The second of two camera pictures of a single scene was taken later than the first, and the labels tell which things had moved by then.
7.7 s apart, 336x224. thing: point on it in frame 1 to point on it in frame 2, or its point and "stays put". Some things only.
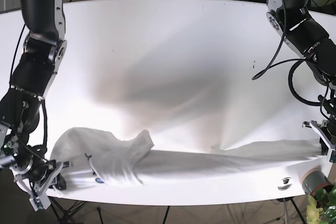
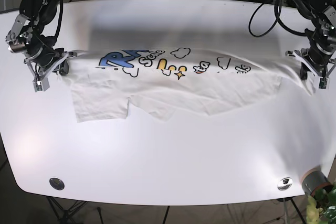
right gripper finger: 42,201 to 40,83
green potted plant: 322,209 stays put
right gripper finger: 60,166 to 62,68
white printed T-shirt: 80,156 to 176,83
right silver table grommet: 287,183 stays put
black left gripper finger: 324,141 to 306,65
